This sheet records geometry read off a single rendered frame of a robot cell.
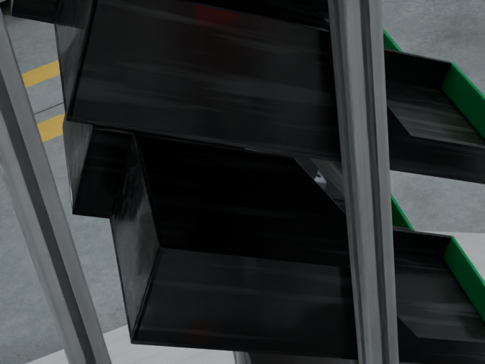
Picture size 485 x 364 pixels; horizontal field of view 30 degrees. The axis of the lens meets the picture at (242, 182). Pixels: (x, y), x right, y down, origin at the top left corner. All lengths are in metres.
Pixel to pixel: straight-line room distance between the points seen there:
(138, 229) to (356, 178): 0.16
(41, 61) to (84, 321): 3.52
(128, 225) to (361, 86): 0.21
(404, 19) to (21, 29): 1.73
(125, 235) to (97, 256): 2.16
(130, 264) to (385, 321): 0.16
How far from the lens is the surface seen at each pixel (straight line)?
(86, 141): 0.66
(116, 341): 1.22
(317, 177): 0.76
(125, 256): 0.60
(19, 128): 0.41
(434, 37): 3.67
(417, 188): 2.83
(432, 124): 0.60
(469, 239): 1.30
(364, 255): 0.51
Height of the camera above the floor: 1.69
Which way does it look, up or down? 35 degrees down
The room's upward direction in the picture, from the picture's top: 9 degrees counter-clockwise
